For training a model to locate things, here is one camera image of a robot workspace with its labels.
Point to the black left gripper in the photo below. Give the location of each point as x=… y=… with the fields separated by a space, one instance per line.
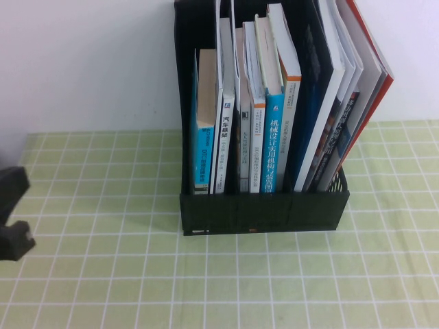
x=17 y=243

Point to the cyan spine DTC book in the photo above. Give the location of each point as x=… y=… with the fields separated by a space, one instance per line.
x=204 y=154

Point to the white car suspension book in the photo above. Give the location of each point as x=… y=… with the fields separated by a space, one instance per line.
x=224 y=137

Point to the grey spine book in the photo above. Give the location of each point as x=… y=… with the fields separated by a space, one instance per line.
x=245 y=154

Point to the black plastic book holder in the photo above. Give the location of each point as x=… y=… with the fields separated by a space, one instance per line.
x=267 y=212

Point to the short white orange-band book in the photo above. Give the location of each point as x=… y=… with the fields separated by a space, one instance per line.
x=257 y=154

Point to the cyan mechanical design book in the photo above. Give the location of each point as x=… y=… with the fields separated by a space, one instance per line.
x=272 y=154

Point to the blue and orange book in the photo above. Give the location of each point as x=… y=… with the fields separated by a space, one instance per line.
x=288 y=137

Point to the large dark blue book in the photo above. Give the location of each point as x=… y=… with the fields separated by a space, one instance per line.
x=315 y=103

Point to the red cover book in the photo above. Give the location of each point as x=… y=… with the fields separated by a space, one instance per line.
x=343 y=137

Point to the green grid tablecloth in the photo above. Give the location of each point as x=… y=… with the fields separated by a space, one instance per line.
x=103 y=274

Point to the thin white magazine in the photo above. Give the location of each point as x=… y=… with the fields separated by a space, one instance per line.
x=218 y=51

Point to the thin white folder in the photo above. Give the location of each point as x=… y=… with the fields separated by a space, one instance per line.
x=236 y=68

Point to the large white magazine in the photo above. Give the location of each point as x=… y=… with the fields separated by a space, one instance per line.
x=356 y=68

